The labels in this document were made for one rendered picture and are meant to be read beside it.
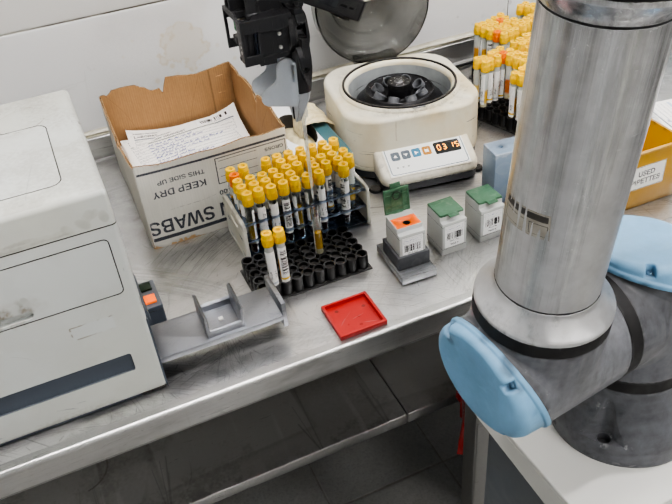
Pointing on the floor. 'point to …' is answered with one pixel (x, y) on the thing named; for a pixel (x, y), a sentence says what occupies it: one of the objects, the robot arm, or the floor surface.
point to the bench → (270, 363)
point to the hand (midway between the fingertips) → (301, 108)
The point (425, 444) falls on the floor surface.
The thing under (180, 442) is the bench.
